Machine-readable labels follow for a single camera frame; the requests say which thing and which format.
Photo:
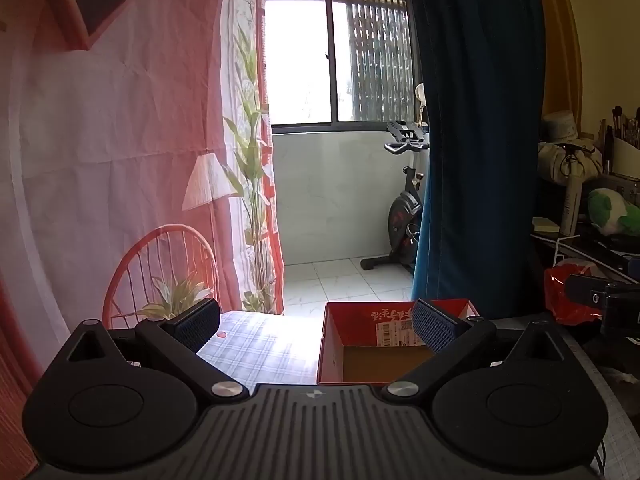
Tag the yellow curtain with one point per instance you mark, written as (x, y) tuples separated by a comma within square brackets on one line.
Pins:
[(555, 35)]

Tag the white spray bottle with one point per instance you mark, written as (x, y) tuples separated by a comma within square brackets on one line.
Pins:
[(571, 200)]

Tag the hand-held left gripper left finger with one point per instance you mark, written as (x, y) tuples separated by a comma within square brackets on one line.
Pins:
[(192, 325)]

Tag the plaid tablecloth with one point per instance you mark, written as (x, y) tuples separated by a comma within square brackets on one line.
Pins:
[(260, 345)]

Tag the red plastic bag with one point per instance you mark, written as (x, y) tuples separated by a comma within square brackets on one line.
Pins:
[(565, 295)]

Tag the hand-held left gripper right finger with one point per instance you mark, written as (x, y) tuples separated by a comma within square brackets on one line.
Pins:
[(435, 325)]

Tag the white brush holder cup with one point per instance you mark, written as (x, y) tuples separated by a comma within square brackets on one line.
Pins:
[(627, 157)]

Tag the yellow notepad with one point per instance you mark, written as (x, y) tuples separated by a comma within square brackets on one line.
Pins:
[(545, 225)]

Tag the blue curtain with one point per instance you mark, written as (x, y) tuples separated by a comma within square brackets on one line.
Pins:
[(475, 135)]

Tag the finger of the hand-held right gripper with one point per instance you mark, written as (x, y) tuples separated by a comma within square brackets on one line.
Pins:
[(585, 287)]

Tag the red strawberry print cardboard box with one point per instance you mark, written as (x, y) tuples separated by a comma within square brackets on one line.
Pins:
[(390, 325)]

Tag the green white plush toy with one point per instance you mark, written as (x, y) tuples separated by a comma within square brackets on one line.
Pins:
[(607, 210)]

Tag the dark framed window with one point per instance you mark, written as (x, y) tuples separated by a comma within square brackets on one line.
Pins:
[(340, 55)]

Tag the black exercise bike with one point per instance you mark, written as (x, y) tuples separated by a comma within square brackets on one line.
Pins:
[(405, 210)]

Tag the white ball on stick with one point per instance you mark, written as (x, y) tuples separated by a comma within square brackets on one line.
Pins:
[(420, 95)]

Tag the dark desk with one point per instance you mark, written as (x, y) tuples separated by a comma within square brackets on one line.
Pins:
[(537, 270)]

